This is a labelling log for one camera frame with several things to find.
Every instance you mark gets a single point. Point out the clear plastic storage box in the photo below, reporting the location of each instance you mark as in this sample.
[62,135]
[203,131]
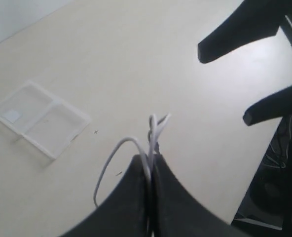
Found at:
[43,119]

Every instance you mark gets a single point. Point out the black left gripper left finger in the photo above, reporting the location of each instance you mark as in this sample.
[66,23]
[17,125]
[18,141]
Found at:
[123,213]

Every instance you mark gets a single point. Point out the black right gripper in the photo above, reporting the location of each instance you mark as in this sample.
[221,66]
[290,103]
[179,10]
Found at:
[253,20]

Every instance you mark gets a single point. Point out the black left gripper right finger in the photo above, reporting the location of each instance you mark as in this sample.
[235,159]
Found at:
[178,213]

